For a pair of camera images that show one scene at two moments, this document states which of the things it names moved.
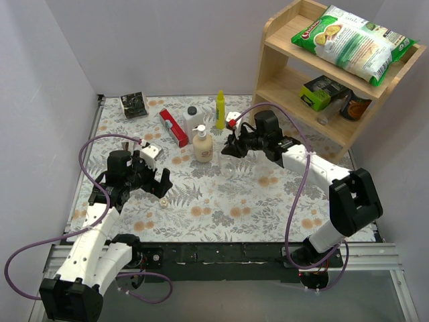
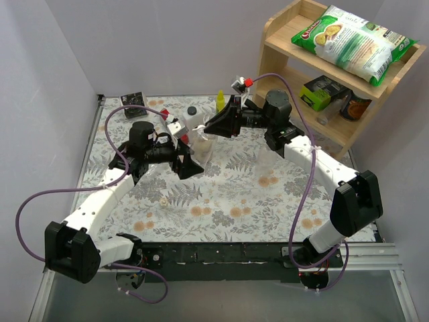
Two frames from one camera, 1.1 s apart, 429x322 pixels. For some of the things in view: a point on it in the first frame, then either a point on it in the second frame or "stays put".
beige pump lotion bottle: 202,146 stays put
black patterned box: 134,104 stays put
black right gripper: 242,141 → 236,117
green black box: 318,93 stays put
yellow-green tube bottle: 220,115 stays put
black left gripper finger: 157,188 → 188,168
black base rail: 226,261 stays put
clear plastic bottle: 227,165 → 203,145
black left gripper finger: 165,184 → 183,149
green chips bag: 352,43 stays put
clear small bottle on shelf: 330,109 stays put
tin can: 353,107 stays put
